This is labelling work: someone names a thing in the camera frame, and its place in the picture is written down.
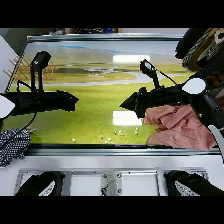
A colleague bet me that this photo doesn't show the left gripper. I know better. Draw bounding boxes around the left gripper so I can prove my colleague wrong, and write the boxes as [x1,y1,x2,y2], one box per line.
[19,90,68,113]

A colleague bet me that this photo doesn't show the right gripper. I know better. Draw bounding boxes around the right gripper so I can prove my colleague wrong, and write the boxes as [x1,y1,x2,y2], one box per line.
[134,87,188,118]

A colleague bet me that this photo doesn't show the pink garment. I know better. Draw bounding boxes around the pink garment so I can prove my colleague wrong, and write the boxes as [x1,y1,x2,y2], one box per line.
[142,104,218,151]

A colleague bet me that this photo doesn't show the heap of clothes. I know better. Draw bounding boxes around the heap of clothes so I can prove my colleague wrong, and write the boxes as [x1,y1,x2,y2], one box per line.
[182,28,224,98]

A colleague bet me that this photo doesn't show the black and white spotted garment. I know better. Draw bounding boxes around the black and white spotted garment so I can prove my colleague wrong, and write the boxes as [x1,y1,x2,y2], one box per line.
[0,128,33,168]

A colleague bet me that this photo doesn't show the black cable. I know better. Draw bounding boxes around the black cable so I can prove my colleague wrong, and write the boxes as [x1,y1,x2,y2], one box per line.
[19,111,39,132]

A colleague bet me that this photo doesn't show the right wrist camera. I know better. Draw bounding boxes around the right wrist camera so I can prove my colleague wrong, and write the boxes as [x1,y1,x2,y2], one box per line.
[139,59,162,90]

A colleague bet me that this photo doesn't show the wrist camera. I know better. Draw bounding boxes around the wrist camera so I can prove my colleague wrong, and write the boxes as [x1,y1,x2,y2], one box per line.
[139,59,162,90]
[29,50,53,95]

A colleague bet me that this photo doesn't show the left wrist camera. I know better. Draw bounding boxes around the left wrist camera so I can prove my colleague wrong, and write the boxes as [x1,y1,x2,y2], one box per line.
[29,50,53,95]

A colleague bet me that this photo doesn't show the silver frame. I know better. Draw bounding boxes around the silver frame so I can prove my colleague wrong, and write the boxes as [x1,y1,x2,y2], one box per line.
[13,32,224,197]

